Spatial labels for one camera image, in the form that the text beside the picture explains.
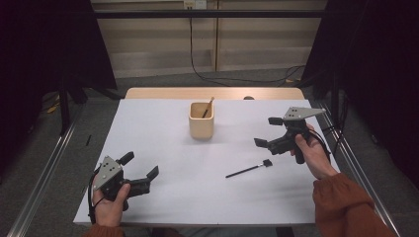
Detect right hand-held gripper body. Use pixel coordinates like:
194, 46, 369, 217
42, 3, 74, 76
267, 106, 327, 165

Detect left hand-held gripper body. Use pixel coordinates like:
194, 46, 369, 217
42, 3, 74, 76
92, 155, 153, 212

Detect black flat-head brush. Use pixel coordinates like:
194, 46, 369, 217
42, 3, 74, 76
224, 158, 274, 180

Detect beige square pen cup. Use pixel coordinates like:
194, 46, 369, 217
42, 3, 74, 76
188, 101, 215, 140

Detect black pencil with orange end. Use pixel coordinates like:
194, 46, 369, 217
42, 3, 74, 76
201, 96, 215, 119

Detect person's left hand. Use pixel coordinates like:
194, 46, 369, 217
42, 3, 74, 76
91, 183, 131, 228

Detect person's right hand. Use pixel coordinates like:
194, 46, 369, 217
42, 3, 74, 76
290, 123, 340, 181

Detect white table sheet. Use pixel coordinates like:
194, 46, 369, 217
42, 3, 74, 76
72, 98, 341, 228

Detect black curtain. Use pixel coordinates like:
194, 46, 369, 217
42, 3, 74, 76
0, 0, 119, 181
300, 0, 419, 192

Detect left hand-held gripper cable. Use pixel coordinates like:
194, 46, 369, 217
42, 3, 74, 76
86, 167, 102, 225

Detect hand-held gripper cable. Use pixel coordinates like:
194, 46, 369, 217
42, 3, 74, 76
86, 167, 102, 225
307, 127, 332, 163

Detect right hand-held gripper cable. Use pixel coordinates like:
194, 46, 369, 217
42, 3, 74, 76
307, 127, 332, 163

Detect black metal stand post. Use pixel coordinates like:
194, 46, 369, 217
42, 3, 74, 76
330, 70, 341, 128
58, 74, 72, 136

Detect black floor cables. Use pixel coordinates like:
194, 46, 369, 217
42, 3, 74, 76
322, 95, 350, 156

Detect aluminium floor rail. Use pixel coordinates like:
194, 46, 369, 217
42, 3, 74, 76
6, 104, 84, 237
315, 100, 401, 237

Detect black hanging wall cable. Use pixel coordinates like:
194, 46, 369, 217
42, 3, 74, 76
188, 7, 306, 88

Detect black horizontal frame bar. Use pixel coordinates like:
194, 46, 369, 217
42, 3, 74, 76
93, 9, 328, 20

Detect white wall socket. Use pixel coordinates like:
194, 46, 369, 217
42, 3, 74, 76
183, 0, 209, 10

